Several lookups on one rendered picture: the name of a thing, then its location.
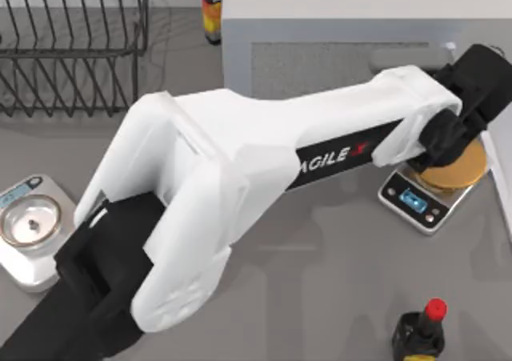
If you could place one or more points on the small grey metal piece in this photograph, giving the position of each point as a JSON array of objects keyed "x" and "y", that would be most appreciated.
[{"x": 33, "y": 225}]

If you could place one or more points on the round golden disc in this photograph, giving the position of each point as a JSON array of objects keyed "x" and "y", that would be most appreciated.
[{"x": 460, "y": 175}]

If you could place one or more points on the silver scale with grey display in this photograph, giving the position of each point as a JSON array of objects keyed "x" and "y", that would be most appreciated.
[{"x": 38, "y": 271}]

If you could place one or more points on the silver scale with blue display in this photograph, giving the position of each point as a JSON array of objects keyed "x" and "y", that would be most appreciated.
[{"x": 412, "y": 201}]

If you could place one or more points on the dark bottle with red cap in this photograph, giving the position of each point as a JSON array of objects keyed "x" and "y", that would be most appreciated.
[{"x": 420, "y": 333}]

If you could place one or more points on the dark bottle with orange label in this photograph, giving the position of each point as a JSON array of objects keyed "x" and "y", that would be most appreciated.
[{"x": 212, "y": 14}]

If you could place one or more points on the round glass bowl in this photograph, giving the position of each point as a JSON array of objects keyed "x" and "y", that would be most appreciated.
[{"x": 18, "y": 227}]

